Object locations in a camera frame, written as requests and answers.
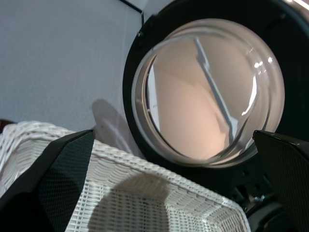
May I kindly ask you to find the pale woven laundry basket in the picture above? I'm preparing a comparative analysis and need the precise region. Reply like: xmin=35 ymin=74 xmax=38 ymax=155
xmin=0 ymin=121 xmax=253 ymax=232

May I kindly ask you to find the round glass washing machine door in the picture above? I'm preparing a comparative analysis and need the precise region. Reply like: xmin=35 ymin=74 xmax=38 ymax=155
xmin=121 ymin=0 xmax=309 ymax=192

